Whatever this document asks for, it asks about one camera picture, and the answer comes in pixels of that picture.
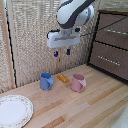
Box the dark brown drawer cabinet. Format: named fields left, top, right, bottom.
left=87, top=9, right=128, bottom=83

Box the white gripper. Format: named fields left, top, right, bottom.
left=46, top=28, right=82, bottom=58

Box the brown drawer front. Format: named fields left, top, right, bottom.
left=94, top=13, right=128, bottom=51

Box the blue mug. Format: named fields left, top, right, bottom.
left=39, top=71, right=54, bottom=91

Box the woven bamboo screen panel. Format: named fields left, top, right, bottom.
left=7, top=0, right=62, bottom=88
left=63, top=0, right=102, bottom=73

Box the white patterned plate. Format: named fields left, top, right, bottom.
left=0, top=94, right=35, bottom=128

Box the pink mug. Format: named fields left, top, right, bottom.
left=71, top=73, right=88, bottom=94

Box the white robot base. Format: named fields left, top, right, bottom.
left=111, top=103, right=128, bottom=128

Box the silver drawer handle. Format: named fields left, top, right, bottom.
left=96, top=54, right=122, bottom=67
left=105, top=27, right=128, bottom=37

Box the yellow rectangular block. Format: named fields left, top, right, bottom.
left=56, top=73, right=70, bottom=84

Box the wooden screen post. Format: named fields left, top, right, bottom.
left=54, top=0, right=66, bottom=76
left=0, top=0, right=17, bottom=90

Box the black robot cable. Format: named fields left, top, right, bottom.
left=79, top=15, right=128, bottom=37

